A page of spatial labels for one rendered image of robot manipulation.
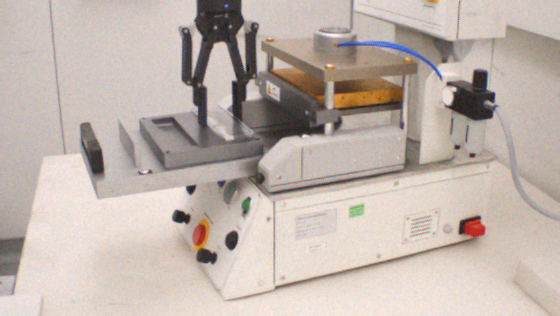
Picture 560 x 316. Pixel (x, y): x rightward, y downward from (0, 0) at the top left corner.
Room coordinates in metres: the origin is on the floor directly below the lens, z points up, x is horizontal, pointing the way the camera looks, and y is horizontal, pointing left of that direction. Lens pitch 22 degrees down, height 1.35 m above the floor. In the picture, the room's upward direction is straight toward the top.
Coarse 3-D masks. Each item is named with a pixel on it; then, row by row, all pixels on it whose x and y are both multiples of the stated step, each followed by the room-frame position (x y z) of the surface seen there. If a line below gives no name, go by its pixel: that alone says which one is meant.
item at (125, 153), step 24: (120, 120) 1.07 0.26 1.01; (120, 144) 1.06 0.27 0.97; (144, 144) 1.05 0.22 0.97; (120, 168) 0.94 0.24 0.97; (144, 168) 0.94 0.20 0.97; (168, 168) 0.94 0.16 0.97; (192, 168) 0.95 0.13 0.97; (216, 168) 0.96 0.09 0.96; (240, 168) 0.98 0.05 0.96; (96, 192) 0.90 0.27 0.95; (120, 192) 0.90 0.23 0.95; (144, 192) 0.92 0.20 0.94
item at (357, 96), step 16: (288, 80) 1.15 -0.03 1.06; (304, 80) 1.14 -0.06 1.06; (352, 80) 1.15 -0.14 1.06; (368, 80) 1.15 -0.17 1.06; (384, 80) 1.15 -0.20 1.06; (320, 96) 1.04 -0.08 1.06; (336, 96) 1.05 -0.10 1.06; (352, 96) 1.06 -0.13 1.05; (368, 96) 1.08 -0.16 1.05; (384, 96) 1.09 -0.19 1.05; (400, 96) 1.10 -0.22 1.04; (352, 112) 1.06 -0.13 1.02; (368, 112) 1.08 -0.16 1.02
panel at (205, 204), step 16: (192, 192) 1.17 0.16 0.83; (208, 192) 1.11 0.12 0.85; (256, 192) 0.97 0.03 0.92; (192, 208) 1.14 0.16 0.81; (208, 208) 1.09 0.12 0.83; (224, 208) 1.04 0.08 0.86; (240, 208) 0.99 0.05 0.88; (256, 208) 0.95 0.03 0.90; (176, 224) 1.17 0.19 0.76; (192, 224) 1.11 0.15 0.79; (208, 224) 1.06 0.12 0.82; (224, 224) 1.01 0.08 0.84; (240, 224) 0.97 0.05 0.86; (208, 240) 1.03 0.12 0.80; (224, 240) 0.99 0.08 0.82; (240, 240) 0.94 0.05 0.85; (224, 256) 0.96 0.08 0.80; (208, 272) 0.98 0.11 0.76; (224, 272) 0.94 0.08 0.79
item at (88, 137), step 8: (80, 128) 1.05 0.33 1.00; (88, 128) 1.03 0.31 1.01; (88, 136) 0.98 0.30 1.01; (96, 136) 0.99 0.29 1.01; (88, 144) 0.95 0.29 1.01; (96, 144) 0.94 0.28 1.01; (88, 152) 0.95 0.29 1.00; (96, 152) 0.92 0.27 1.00; (96, 160) 0.92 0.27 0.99; (96, 168) 0.92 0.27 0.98
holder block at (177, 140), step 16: (144, 128) 1.08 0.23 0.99; (160, 128) 1.11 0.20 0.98; (176, 128) 1.11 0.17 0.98; (192, 128) 1.06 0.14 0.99; (160, 144) 0.98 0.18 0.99; (176, 144) 1.03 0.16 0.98; (192, 144) 1.02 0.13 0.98; (208, 144) 0.98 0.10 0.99; (224, 144) 0.98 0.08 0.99; (240, 144) 0.99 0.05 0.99; (256, 144) 1.00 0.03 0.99; (160, 160) 0.97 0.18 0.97; (176, 160) 0.95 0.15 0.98; (192, 160) 0.96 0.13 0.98; (208, 160) 0.97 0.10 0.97
